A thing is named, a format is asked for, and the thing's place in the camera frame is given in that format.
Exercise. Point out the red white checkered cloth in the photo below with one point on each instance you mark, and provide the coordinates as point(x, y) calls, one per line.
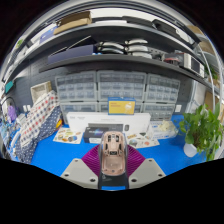
point(36, 116)

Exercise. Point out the white metal shelf rack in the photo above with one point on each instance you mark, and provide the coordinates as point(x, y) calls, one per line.
point(213, 96)

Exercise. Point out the navy white-dotted cloth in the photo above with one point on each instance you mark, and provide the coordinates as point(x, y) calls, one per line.
point(46, 128)

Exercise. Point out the green potted plant white pot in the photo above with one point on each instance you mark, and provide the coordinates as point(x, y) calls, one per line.
point(203, 130)

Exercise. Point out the long white keyboard box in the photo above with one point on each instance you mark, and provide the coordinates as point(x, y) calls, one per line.
point(80, 120)

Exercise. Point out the white wall socket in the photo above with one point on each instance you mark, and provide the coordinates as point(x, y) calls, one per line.
point(178, 108)

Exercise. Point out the beige plastic basket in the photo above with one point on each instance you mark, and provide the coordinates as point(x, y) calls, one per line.
point(40, 90)

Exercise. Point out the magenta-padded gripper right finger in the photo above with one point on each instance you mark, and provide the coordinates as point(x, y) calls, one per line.
point(150, 171)

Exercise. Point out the dark wall shelf unit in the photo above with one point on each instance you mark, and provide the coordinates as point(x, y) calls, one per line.
point(116, 60)

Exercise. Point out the clear small-parts drawer cabinet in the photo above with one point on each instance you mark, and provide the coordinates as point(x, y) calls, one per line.
point(163, 88)
point(78, 107)
point(158, 110)
point(121, 85)
point(76, 86)
point(102, 106)

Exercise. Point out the white box with blue print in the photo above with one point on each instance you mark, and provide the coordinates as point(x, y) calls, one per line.
point(163, 128)

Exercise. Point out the colourful sticker sheet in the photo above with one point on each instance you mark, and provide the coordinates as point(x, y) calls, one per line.
point(145, 141)
point(66, 136)

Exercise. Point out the small black labelled box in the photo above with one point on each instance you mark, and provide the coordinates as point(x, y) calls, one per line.
point(91, 133)

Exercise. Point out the yellow card box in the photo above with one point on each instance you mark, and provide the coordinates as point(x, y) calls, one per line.
point(121, 106)

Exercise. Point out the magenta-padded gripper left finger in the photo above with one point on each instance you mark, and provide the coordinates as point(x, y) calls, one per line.
point(76, 171)

